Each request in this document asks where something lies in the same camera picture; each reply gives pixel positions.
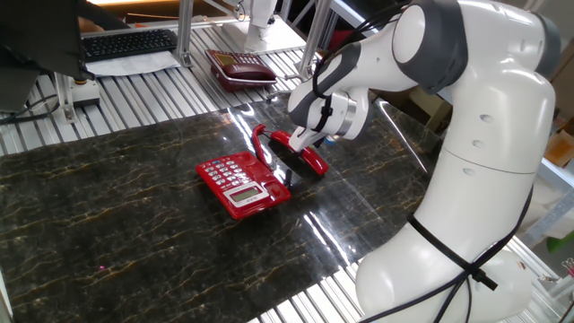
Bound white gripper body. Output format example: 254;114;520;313
289;127;322;154

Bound red telephone handset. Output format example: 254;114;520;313
268;129;330;177

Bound red telephone base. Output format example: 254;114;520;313
196;151;291;221

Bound dark red desk telephone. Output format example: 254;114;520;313
204;48;278;93

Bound dark marble pattern mat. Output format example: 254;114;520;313
0;83;445;323

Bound white paper sheet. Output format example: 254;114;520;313
84;50;181;77

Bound black computer keyboard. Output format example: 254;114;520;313
81;29;178;63

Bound small orange cardboard box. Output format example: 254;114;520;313
544;128;574;168

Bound green object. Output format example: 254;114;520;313
546;232;574;254

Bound black computer monitor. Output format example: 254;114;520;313
0;0;96;113

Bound red telephone cord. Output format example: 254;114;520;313
251;124;274;171

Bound aluminium post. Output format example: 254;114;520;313
297;0;334;81
174;0;195;68

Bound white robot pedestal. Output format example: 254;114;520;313
222;0;307;55

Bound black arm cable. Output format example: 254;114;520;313
358;188;535;323

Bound black floor cables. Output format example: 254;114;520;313
0;93;62;126

